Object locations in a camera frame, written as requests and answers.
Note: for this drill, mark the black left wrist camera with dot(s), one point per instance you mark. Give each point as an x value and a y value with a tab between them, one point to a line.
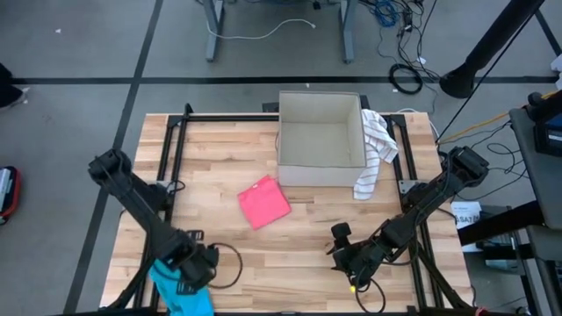
196	235

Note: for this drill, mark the grey desk leg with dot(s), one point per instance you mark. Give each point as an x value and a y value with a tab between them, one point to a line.
213	35
348	35

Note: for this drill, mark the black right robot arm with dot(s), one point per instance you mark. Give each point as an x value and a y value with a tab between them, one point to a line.
421	206

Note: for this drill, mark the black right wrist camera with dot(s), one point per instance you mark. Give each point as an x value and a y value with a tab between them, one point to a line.
341	231

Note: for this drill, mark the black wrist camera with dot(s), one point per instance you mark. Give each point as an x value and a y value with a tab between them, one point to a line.
196	235
341	231

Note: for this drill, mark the red and black bag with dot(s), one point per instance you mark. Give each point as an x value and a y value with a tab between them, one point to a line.
11	193

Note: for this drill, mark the white printed paper label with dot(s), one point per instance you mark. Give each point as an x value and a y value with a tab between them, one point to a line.
467	215

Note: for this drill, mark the grey side table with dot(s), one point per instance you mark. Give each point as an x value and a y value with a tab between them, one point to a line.
535	184

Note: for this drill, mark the pink towel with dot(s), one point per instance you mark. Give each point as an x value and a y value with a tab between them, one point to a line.
263	202

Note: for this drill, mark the teal towel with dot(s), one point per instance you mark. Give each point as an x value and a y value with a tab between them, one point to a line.
184	303

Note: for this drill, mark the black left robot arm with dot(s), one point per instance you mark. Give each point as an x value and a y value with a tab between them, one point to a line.
131	193

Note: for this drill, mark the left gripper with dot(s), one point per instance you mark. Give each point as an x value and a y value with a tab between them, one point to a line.
197	265

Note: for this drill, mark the beige fabric storage box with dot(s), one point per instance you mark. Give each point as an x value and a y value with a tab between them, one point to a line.
320	145

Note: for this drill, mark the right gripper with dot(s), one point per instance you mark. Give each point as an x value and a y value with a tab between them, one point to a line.
362	261

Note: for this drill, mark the black beam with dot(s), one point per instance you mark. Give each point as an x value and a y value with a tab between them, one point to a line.
505	224

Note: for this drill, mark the dark blue device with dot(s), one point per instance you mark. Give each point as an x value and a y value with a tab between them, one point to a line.
549	136

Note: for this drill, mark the white red-striped towel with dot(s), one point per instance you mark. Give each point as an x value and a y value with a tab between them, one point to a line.
377	140

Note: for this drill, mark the white items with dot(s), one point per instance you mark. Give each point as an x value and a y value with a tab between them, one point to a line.
558	66

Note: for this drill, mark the thick black stand pole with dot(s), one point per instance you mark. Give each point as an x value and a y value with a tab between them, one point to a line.
483	48

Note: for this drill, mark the person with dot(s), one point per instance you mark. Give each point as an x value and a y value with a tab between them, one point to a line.
9	90

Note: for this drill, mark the black aluminium table frame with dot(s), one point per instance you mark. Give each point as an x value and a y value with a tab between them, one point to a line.
228	117

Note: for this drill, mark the thin black slanted rod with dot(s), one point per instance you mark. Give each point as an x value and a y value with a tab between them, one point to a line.
483	79

